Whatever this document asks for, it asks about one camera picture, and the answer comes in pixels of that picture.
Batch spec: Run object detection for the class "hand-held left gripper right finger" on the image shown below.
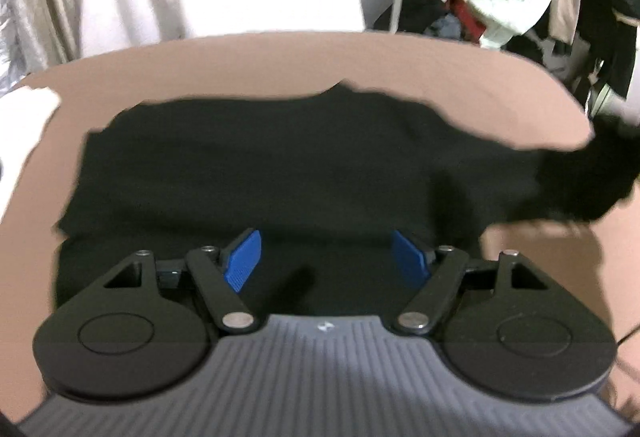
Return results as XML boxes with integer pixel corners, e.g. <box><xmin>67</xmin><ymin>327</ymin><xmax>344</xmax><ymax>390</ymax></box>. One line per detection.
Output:
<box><xmin>390</xmin><ymin>229</ymin><xmax>549</xmax><ymax>335</ymax></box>

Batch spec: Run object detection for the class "dark clothes pile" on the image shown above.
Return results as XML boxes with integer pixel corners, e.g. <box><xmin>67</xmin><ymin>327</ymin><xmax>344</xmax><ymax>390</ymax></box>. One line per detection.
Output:
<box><xmin>372</xmin><ymin>0</ymin><xmax>463</xmax><ymax>40</ymax></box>

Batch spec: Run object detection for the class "black hanging jacket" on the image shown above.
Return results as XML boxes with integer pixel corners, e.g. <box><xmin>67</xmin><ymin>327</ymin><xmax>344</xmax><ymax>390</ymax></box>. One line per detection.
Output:
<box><xmin>582</xmin><ymin>0</ymin><xmax>640</xmax><ymax>118</ymax></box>

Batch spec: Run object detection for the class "black garment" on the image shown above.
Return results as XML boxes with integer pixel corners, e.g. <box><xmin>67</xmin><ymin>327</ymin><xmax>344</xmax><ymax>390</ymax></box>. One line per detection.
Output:
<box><xmin>52</xmin><ymin>84</ymin><xmax>640</xmax><ymax>318</ymax></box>

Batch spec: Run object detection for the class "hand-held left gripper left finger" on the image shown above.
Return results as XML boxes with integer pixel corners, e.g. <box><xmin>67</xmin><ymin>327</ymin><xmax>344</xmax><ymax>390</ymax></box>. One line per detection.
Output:
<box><xmin>102</xmin><ymin>228</ymin><xmax>263</xmax><ymax>335</ymax></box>

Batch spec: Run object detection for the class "white folded garment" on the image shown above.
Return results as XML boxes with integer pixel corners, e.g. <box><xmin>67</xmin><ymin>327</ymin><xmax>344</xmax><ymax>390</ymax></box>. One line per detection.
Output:
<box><xmin>0</xmin><ymin>87</ymin><xmax>62</xmax><ymax>220</ymax></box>

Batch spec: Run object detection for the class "red garment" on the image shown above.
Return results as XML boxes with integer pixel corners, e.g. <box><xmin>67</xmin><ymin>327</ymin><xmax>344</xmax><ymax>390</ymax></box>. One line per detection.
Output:
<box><xmin>439</xmin><ymin>0</ymin><xmax>487</xmax><ymax>38</ymax></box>

